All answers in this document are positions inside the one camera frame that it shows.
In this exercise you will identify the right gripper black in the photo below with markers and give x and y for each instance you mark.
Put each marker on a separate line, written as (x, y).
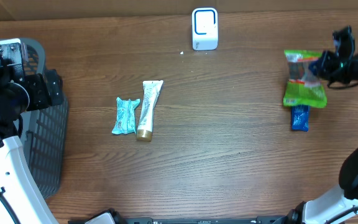
(323, 67)

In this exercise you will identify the green red snack bag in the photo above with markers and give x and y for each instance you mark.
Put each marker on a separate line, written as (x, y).
(303, 87)

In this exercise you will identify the blue snack packet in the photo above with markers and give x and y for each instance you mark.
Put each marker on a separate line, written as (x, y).
(300, 118)

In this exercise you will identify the white tube gold cap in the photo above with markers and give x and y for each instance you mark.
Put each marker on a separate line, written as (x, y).
(151, 93)

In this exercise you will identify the teal small packet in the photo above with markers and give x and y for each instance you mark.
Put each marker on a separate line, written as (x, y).
(125, 116)

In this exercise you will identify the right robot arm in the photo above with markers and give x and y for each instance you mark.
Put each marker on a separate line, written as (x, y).
(341, 202)

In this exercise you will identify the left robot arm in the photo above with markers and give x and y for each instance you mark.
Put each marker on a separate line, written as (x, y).
(20, 198)

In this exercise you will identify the white barcode scanner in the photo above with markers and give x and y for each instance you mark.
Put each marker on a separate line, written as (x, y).
(204, 28)

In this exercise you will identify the grey plastic mesh basket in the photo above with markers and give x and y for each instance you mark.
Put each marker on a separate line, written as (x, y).
(34, 108)

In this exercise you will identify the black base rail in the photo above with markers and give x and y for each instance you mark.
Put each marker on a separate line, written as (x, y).
(117, 218)

